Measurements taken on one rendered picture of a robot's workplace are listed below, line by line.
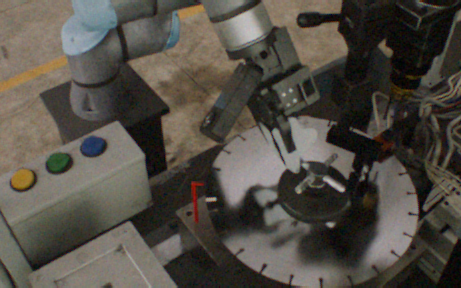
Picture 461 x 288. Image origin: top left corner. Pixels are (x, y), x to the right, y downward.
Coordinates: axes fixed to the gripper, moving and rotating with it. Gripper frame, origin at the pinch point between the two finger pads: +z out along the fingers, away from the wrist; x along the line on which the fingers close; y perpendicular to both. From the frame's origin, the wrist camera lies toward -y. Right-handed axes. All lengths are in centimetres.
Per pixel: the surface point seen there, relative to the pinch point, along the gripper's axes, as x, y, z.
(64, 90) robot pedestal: 68, -23, -16
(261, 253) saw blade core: -6.3, -11.1, 5.5
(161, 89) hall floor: 170, 18, 22
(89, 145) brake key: 26.3, -23.6, -11.2
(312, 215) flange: -5.1, -1.6, 5.9
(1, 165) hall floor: 157, -63, 11
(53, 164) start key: 24.9, -30.8, -12.0
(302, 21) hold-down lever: -8.0, 6.4, -20.8
